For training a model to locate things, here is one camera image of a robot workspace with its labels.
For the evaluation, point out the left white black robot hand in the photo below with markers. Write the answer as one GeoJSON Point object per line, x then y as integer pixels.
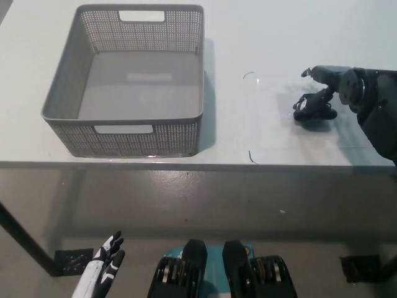
{"type": "Point", "coordinates": [99, 273]}

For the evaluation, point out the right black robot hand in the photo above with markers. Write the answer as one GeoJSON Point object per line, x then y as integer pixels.
{"type": "Point", "coordinates": [325, 76]}

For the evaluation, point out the black webcam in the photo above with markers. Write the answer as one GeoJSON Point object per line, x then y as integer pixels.
{"type": "Point", "coordinates": [316, 115]}

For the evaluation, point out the black table foot plate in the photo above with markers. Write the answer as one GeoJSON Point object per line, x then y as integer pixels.
{"type": "Point", "coordinates": [361, 268]}
{"type": "Point", "coordinates": [73, 262]}

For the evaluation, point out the black metal table leg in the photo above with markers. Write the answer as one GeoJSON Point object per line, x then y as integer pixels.
{"type": "Point", "coordinates": [28, 239]}
{"type": "Point", "coordinates": [390, 267]}

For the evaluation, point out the black teal robot torso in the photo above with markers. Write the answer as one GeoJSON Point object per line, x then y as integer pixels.
{"type": "Point", "coordinates": [221, 273]}

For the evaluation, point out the grey perforated plastic basket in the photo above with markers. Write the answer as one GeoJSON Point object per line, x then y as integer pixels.
{"type": "Point", "coordinates": [139, 90]}

